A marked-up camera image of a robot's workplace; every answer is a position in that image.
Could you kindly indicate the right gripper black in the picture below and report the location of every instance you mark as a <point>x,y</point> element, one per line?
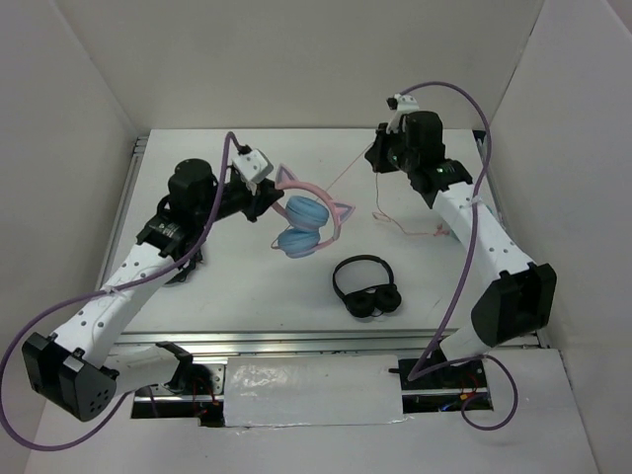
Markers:
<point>376,154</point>

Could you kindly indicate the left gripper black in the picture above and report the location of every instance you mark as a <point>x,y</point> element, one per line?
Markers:
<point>266,195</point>

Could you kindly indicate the pink blue cat-ear headphones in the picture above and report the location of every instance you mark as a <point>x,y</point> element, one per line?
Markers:
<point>313,223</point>

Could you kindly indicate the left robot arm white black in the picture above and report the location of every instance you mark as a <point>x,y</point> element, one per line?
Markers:
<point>73,367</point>

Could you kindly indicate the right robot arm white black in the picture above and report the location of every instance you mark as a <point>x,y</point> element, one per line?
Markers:
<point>519,293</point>

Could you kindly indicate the black on-ear headphones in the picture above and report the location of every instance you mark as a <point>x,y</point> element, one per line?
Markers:
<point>374,300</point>

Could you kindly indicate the white foil-taped panel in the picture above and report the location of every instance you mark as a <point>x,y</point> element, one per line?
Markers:
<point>321,390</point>

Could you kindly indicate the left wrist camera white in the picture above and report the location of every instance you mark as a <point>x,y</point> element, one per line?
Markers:
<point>253,166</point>

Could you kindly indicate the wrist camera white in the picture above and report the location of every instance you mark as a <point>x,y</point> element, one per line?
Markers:
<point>253,166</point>
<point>400,105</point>

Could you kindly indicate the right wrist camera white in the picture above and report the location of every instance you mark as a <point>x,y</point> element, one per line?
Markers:
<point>400,105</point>

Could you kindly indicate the left aluminium side rail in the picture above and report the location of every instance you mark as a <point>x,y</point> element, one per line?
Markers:
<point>135,161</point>

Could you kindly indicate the aluminium front rail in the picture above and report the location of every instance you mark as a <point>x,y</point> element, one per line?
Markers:
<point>282,343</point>

